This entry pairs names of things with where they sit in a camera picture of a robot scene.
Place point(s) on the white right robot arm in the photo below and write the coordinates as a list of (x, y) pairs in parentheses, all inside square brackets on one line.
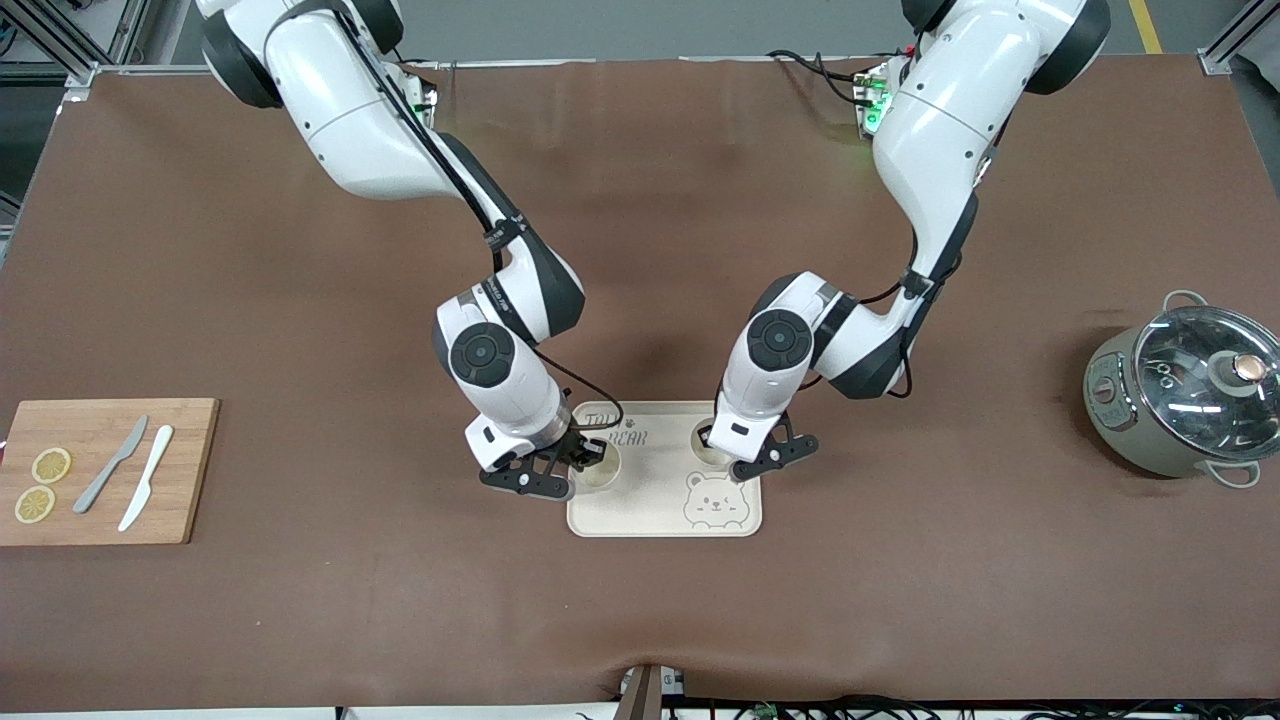
[(350, 120)]

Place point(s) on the grey-green electric cooking pot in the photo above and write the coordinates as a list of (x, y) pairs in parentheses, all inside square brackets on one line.
[(1110, 420)]

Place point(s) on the glass pot lid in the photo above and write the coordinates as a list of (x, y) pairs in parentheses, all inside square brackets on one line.
[(1190, 400)]

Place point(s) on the brown table cover mat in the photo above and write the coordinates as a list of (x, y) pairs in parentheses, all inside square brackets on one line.
[(300, 620)]

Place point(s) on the white plastic cup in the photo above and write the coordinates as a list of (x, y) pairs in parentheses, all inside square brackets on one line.
[(712, 460), (600, 478)]

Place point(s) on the aluminium frame profile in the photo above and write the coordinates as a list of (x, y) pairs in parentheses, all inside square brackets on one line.
[(80, 75), (1225, 50)]

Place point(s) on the metal base plate green light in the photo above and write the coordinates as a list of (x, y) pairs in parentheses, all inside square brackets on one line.
[(422, 100)]

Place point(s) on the grey plastic knife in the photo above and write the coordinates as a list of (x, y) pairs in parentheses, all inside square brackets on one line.
[(105, 470)]

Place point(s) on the white plastic knife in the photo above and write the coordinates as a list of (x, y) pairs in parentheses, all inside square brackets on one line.
[(145, 480)]

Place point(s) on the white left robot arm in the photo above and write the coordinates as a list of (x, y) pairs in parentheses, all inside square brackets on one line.
[(940, 120)]

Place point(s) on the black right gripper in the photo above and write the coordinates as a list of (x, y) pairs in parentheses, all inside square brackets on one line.
[(573, 447)]

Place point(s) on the wooden cutting board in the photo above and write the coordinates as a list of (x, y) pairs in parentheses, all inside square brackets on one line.
[(180, 500)]

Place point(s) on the cream tray with bear print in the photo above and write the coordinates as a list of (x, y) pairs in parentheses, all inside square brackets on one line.
[(650, 510)]

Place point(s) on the lemon slice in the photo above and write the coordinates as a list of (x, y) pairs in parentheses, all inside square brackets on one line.
[(51, 465), (35, 504)]

